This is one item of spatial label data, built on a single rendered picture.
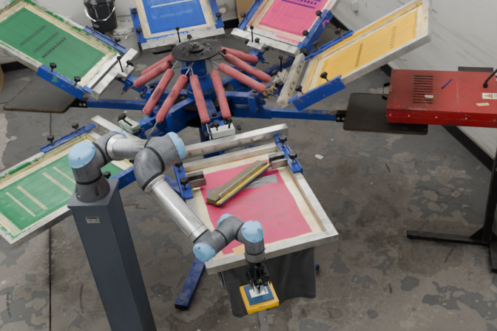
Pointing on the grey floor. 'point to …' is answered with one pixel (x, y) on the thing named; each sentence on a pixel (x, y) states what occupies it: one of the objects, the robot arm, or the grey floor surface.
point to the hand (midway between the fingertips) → (258, 289)
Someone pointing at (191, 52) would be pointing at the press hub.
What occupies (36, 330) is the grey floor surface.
